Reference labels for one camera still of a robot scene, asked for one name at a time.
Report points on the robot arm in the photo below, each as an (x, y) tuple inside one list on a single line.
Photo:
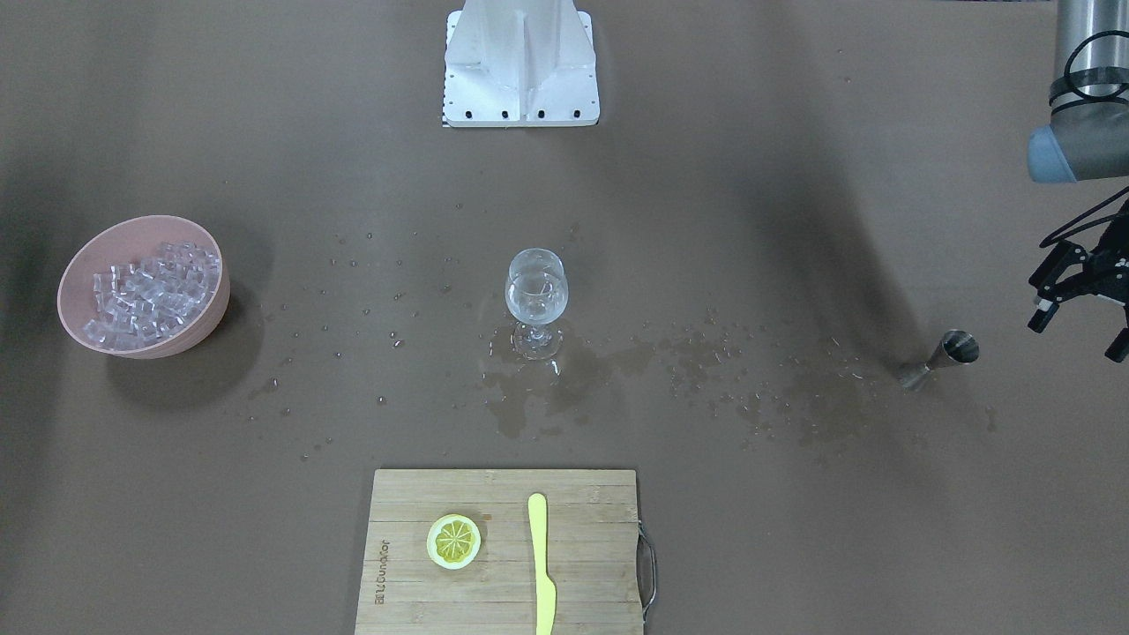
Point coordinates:
[(1085, 140)]

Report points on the clear wine glass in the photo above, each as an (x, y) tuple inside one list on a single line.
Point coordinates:
[(536, 294)]

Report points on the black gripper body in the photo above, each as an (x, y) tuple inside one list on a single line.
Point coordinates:
[(1104, 280)]

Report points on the yellow lemon half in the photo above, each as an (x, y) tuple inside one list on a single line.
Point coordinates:
[(453, 541)]

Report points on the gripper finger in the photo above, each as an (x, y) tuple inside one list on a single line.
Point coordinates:
[(1059, 278), (1117, 351)]

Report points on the pink bowl of ice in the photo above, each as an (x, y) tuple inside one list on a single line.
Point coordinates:
[(146, 288)]

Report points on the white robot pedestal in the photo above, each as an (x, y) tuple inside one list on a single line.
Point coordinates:
[(520, 64)]

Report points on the bamboo cutting board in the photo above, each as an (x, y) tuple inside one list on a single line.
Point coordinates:
[(592, 555)]

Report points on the steel cocktail jigger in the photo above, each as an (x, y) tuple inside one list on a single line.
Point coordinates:
[(955, 348)]

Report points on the yellow plastic knife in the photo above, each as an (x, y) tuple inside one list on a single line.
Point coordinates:
[(545, 589)]

